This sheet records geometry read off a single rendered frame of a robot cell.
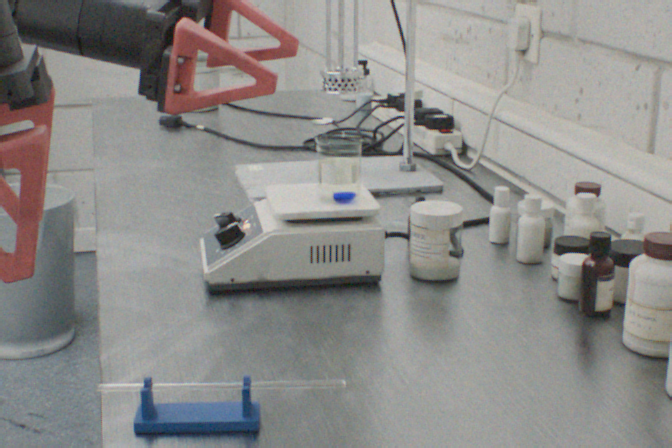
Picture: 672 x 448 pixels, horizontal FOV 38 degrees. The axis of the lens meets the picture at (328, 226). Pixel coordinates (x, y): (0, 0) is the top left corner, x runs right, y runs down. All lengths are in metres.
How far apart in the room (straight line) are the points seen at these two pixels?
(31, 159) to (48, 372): 2.25
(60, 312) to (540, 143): 1.68
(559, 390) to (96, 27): 0.49
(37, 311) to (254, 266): 1.72
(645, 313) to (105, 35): 0.54
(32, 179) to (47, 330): 2.31
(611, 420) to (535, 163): 0.69
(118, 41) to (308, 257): 0.41
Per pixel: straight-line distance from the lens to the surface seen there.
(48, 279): 2.72
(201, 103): 0.71
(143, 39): 0.72
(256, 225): 1.09
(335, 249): 1.07
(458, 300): 1.05
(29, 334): 2.77
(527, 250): 1.17
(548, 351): 0.95
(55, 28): 0.76
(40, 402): 2.55
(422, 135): 1.75
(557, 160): 1.40
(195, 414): 0.80
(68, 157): 3.55
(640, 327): 0.95
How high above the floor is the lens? 1.14
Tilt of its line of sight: 17 degrees down
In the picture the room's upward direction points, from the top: straight up
